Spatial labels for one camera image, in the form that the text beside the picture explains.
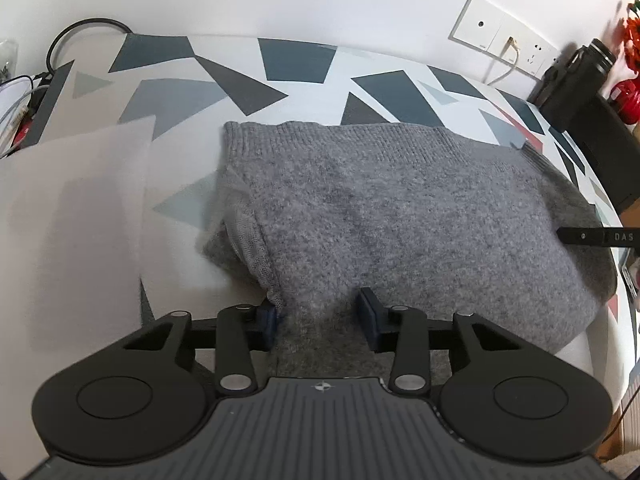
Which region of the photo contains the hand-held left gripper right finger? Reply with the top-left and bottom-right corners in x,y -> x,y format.
356,287 -> 521,396

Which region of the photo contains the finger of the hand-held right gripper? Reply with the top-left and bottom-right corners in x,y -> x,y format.
556,226 -> 640,248

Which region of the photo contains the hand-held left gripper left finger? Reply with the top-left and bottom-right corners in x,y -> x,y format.
122,302 -> 280,396

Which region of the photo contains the grey knit sweater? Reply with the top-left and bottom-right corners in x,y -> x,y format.
202,120 -> 618,378

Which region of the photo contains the black nightstand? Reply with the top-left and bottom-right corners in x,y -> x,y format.
570,92 -> 640,213

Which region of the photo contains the red vase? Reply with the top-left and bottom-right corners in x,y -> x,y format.
609,79 -> 640,123

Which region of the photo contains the black bottle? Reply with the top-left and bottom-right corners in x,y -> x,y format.
541,37 -> 617,133

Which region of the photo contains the geometric patterned bed sheet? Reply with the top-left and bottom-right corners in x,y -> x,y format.
0,32 -> 633,480

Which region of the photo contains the small red object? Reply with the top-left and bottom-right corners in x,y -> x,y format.
12,120 -> 33,151

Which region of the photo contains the plastic bag of black parts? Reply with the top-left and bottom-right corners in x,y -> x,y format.
0,37 -> 21,81

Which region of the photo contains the white plugged cable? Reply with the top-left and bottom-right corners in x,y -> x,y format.
485,36 -> 522,86

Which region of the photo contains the white wall socket panel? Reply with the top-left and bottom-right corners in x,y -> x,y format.
449,0 -> 560,80

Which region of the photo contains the pile of white cables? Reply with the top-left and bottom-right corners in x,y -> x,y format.
0,74 -> 48,153

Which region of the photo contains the black cable loop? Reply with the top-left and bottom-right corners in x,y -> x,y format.
46,18 -> 135,77

